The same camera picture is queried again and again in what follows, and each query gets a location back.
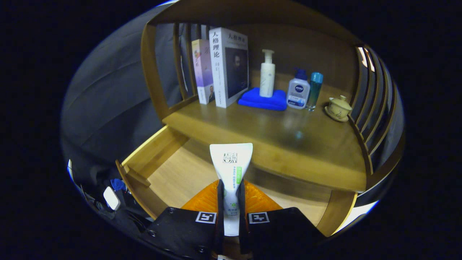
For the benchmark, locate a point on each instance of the blue folded cloth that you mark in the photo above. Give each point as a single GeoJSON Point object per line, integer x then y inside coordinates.
{"type": "Point", "coordinates": [260, 101]}

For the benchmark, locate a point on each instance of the white bottle with blue cap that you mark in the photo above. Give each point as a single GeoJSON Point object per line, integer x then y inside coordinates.
{"type": "Point", "coordinates": [297, 92]}

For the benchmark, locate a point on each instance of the purple book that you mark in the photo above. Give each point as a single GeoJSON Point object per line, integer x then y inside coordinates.
{"type": "Point", "coordinates": [202, 72]}

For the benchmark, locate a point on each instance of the white pump bottle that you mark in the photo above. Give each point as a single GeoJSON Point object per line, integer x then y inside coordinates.
{"type": "Point", "coordinates": [267, 79]}

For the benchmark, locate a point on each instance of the thick white book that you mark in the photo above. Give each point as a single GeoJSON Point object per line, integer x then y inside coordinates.
{"type": "Point", "coordinates": [220, 72]}

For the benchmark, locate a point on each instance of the small white device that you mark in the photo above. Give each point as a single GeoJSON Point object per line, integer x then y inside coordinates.
{"type": "Point", "coordinates": [111, 198]}

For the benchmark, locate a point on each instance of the black backdrop cloth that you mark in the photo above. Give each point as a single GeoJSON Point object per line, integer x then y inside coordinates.
{"type": "Point", "coordinates": [108, 108]}

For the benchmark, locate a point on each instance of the brown wooden cabinet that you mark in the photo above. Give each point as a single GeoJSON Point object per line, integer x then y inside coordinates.
{"type": "Point", "coordinates": [306, 47]}

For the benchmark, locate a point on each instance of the white toothpaste tube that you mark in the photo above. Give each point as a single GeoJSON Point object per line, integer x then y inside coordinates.
{"type": "Point", "coordinates": [231, 162]}

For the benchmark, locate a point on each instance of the beige lidded teacup with saucer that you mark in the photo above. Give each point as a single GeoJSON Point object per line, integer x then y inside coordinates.
{"type": "Point", "coordinates": [339, 108]}

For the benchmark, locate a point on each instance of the slim teal bottle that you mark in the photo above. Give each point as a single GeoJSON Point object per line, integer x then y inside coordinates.
{"type": "Point", "coordinates": [316, 90]}

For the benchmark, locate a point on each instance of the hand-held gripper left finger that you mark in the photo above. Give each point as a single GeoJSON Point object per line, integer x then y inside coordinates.
{"type": "Point", "coordinates": [220, 216]}

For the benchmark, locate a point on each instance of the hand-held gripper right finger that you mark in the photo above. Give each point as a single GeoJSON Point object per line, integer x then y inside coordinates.
{"type": "Point", "coordinates": [241, 216]}

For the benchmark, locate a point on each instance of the wooden drawer with black knob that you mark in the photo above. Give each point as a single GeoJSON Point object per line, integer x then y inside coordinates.
{"type": "Point", "coordinates": [180, 173]}

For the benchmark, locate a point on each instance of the wooden countertop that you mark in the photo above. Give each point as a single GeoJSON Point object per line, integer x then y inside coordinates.
{"type": "Point", "coordinates": [270, 133]}

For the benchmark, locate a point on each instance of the small blue object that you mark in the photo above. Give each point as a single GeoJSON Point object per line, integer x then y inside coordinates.
{"type": "Point", "coordinates": [117, 185]}

